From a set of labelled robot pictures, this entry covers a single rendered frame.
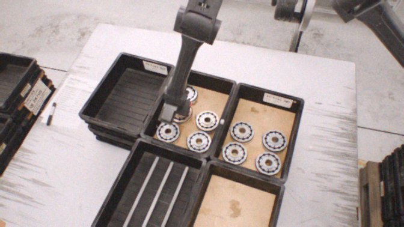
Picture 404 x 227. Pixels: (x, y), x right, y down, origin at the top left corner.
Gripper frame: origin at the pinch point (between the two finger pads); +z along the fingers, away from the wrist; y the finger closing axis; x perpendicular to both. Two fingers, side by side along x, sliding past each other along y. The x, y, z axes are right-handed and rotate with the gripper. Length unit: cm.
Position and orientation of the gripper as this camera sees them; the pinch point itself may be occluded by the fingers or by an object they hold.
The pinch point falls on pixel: (180, 109)
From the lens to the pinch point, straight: 129.9
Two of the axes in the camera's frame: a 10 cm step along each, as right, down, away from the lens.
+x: 3.2, -9.3, 1.8
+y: 9.4, 2.9, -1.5
